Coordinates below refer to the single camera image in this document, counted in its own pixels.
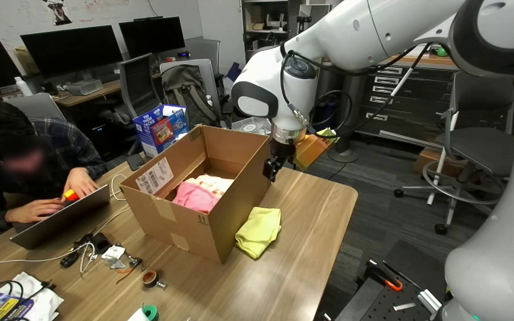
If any grey laptop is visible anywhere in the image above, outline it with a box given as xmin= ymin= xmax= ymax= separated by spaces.
xmin=7 ymin=183 xmax=110 ymax=250

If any wooden workbench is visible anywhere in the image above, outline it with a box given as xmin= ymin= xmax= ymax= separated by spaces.
xmin=387 ymin=51 xmax=460 ymax=74

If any brown tape roll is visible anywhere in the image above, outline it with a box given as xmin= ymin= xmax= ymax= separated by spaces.
xmin=139 ymin=268 xmax=160 ymax=290

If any small horned figurine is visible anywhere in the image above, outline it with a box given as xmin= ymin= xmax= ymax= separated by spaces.
xmin=44 ymin=0 xmax=73 ymax=27

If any black camera cable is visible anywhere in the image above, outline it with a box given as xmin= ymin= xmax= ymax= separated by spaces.
xmin=278 ymin=42 xmax=353 ymax=143

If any blue cardboard box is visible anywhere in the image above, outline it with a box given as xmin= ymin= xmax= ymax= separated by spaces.
xmin=132 ymin=104 xmax=191 ymax=158

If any metal shelf unit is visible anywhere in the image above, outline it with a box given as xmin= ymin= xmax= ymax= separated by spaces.
xmin=241 ymin=0 xmax=300 ymax=61

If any grey backpack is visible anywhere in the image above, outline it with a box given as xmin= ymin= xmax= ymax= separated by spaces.
xmin=159 ymin=61 xmax=218 ymax=129

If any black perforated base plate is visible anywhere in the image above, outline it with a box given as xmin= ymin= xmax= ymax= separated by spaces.
xmin=334 ymin=240 xmax=467 ymax=321

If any black charger with cables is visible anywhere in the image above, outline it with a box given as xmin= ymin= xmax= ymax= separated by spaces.
xmin=57 ymin=231 xmax=112 ymax=268

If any green tape roll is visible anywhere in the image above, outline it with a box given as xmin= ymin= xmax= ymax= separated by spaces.
xmin=141 ymin=304 xmax=160 ymax=321

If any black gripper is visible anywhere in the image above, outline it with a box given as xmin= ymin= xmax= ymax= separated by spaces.
xmin=260 ymin=140 xmax=298 ymax=183

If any small brown cardboard box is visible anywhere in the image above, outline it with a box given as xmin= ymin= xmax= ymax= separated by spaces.
xmin=410 ymin=147 xmax=464 ymax=181

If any peach cloth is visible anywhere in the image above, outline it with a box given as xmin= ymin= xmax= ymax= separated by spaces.
xmin=182 ymin=174 xmax=235 ymax=202

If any grey drawer cabinet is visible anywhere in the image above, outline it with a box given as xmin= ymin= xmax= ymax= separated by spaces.
xmin=353 ymin=63 xmax=457 ymax=145

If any orange-handled tool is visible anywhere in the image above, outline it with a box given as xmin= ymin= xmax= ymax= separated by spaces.
xmin=366 ymin=257 xmax=405 ymax=295

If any seated person dark hair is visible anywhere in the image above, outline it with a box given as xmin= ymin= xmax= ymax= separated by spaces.
xmin=0 ymin=97 xmax=109 ymax=234

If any yellow-green cloth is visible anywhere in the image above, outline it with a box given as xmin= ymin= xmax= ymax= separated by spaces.
xmin=234 ymin=206 xmax=284 ymax=261

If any pink cloth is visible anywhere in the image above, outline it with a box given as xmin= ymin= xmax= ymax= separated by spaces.
xmin=171 ymin=181 xmax=219 ymax=215

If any white-base office chair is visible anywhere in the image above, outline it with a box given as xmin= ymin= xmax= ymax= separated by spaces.
xmin=391 ymin=72 xmax=514 ymax=238

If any grey office chair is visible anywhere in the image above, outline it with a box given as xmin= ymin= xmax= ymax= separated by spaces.
xmin=116 ymin=52 xmax=164 ymax=122

